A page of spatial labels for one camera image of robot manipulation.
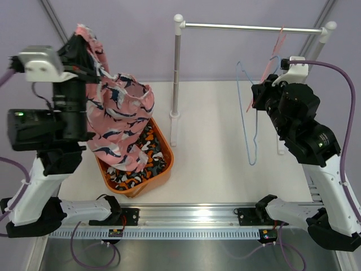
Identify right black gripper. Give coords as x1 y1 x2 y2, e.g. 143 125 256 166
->
253 75 294 138

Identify blue wire hanger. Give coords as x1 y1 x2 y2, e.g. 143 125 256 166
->
235 60 275 167

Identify pink wire hanger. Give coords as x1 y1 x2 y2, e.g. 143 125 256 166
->
245 25 287 113

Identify pink patterned shorts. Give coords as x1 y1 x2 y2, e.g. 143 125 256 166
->
75 24 155 172

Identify orange camouflage shorts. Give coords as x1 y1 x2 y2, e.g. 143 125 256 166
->
106 124 167 191

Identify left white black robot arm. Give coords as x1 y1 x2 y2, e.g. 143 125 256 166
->
1 34 122 238

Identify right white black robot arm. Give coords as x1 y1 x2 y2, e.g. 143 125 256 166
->
251 75 360 252

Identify metal clothes rack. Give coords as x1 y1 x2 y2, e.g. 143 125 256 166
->
169 14 337 146

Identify orange plastic basket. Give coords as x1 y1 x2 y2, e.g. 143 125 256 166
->
97 119 174 198

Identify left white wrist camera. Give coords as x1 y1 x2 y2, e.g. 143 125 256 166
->
18 45 78 83

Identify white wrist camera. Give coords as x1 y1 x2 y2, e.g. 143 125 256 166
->
18 45 78 83
272 56 309 86

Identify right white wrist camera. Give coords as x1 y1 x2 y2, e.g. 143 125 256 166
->
272 56 309 86

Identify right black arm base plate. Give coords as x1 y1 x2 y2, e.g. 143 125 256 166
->
233 207 283 226

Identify aluminium rail frame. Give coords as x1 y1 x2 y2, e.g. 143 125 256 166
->
27 81 347 271

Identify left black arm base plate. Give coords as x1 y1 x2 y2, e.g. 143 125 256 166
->
89 208 139 226

